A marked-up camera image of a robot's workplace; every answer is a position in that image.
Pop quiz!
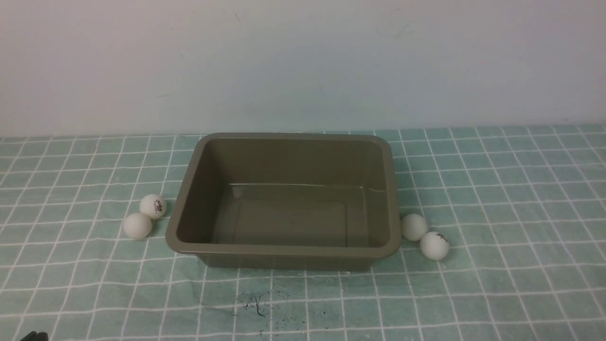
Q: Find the white ping-pong ball printed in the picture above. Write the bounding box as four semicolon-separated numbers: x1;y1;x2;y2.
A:
419;231;450;261

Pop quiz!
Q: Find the white ping-pong ball with logo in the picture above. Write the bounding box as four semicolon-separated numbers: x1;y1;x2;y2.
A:
139;194;167;220

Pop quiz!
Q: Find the plain white ping-pong ball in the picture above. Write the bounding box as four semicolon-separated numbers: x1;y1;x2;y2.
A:
123;212;153;240

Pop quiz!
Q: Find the olive green plastic bin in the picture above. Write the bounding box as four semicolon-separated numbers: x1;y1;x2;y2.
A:
165;133;402;271

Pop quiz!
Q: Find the teal checkered tablecloth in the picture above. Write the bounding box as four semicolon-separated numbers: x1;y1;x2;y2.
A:
0;125;606;341

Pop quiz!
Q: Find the black object bottom left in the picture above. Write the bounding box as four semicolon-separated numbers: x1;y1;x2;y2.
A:
20;331;48;341

